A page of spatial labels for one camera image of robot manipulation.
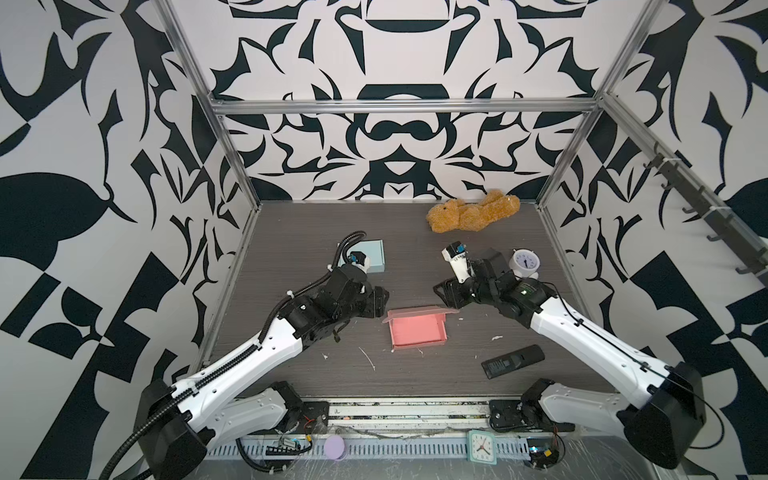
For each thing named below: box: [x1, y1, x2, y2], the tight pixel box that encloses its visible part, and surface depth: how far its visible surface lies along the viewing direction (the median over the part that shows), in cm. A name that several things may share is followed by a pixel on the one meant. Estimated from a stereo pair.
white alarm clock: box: [509, 248, 541, 280], surface depth 101 cm
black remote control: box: [481, 344, 545, 380], surface depth 84 cm
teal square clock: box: [467, 430, 497, 465], surface depth 71 cm
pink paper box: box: [382, 306, 460, 349], surface depth 87 cm
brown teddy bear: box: [427, 192, 521, 233], surface depth 107 cm
